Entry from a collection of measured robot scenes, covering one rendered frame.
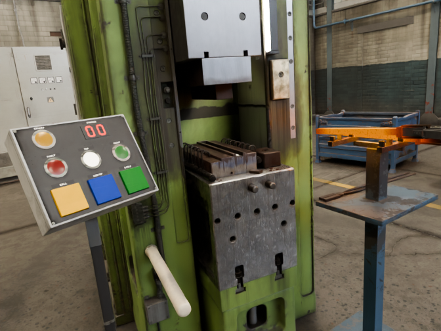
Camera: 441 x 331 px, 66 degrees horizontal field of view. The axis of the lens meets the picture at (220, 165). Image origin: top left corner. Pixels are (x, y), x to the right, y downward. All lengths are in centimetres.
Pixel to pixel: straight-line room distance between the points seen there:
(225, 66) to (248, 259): 77
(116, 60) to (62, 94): 510
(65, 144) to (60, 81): 539
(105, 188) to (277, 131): 87
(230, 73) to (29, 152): 73
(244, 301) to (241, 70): 94
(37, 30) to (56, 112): 154
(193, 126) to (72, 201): 95
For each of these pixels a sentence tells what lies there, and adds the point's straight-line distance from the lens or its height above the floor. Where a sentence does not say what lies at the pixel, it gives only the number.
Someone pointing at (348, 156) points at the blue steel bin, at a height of 15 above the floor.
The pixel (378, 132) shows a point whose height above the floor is 106.
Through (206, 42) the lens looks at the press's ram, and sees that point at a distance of 128.
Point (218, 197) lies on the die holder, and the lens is 127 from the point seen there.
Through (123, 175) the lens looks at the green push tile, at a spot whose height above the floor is 103.
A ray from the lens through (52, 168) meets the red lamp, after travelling 99.
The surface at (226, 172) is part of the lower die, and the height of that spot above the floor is 93.
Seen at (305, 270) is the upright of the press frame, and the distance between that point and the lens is 194.
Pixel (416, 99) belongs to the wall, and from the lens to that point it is 919.
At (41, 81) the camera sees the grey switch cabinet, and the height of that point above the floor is 155.
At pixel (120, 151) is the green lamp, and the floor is 109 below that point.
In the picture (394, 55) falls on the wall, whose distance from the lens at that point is 945.
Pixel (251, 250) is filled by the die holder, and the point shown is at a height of 60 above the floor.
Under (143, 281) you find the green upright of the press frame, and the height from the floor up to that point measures 49.
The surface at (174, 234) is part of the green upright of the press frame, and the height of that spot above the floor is 66.
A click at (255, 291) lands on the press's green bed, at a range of 153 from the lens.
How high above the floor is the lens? 127
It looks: 13 degrees down
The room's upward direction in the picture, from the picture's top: 5 degrees counter-clockwise
